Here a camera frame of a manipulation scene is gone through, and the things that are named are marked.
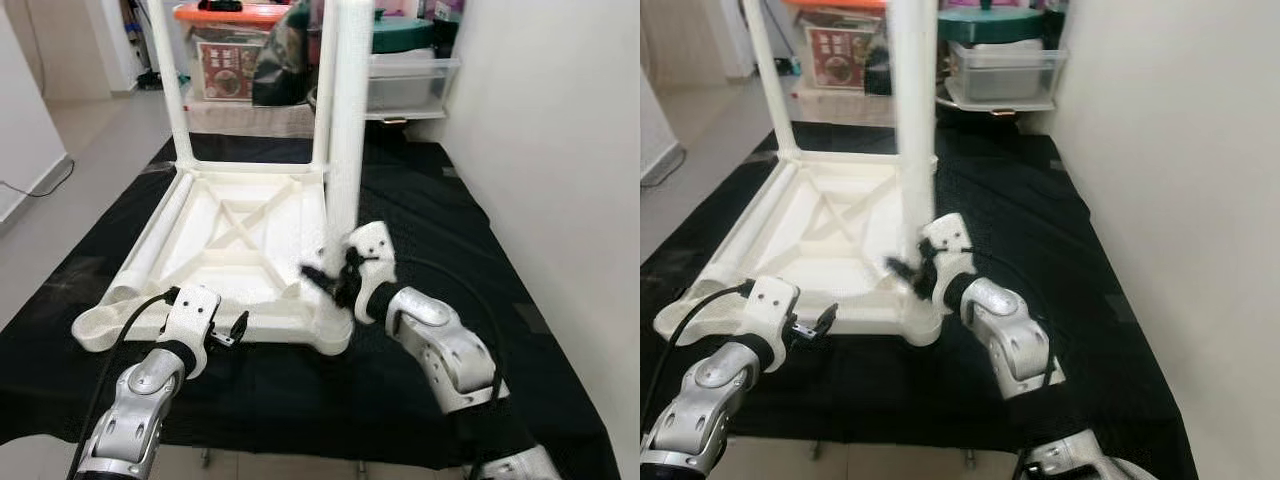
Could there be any white plastic children table top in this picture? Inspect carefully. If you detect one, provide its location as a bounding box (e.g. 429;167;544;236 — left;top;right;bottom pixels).
655;155;944;347
72;165;353;356

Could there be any black table cloth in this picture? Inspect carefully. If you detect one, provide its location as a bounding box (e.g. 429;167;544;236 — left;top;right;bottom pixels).
640;120;1199;480
0;130;621;480

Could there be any black round wok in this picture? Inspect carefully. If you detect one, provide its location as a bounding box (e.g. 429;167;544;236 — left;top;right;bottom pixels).
936;80;1021;119
305;85;413;126

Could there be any white low storage box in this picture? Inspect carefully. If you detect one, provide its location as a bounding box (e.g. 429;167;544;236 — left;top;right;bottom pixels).
795;85;898;128
185;95;317;138

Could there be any black glossy bag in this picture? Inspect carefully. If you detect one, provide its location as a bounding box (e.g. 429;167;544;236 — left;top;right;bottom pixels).
252;5;313;107
864;38;897;97

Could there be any clear plastic storage bin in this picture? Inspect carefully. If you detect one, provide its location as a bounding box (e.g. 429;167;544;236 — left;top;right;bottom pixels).
944;42;1067;108
365;50;462;114

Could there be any red printed carton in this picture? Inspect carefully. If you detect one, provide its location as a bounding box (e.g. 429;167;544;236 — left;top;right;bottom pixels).
805;25;872;90
197;40;263;99

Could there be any green round pot lid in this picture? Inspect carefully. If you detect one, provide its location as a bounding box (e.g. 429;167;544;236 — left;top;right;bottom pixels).
372;12;437;54
938;3;1047;44

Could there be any clear storage box orange lid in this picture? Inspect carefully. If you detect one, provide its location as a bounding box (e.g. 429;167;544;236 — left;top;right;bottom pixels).
173;0;293;101
785;0;893;91

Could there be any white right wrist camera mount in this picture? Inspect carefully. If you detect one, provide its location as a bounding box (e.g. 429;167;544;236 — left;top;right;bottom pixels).
345;222;399;323
920;213;977;313

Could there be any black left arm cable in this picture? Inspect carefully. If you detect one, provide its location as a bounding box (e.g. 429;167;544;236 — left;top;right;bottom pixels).
68;287;181;480
640;281;753;426

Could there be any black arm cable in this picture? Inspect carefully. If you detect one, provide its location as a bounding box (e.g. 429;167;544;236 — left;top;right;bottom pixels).
975;245;1059;396
398;258;507;403
68;287;181;480
640;281;753;426

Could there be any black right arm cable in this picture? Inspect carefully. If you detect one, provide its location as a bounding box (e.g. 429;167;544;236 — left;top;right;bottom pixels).
398;258;507;403
975;245;1059;396

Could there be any black floor cable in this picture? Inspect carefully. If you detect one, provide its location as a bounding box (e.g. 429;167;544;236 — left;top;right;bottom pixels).
640;148;687;191
0;158;77;198

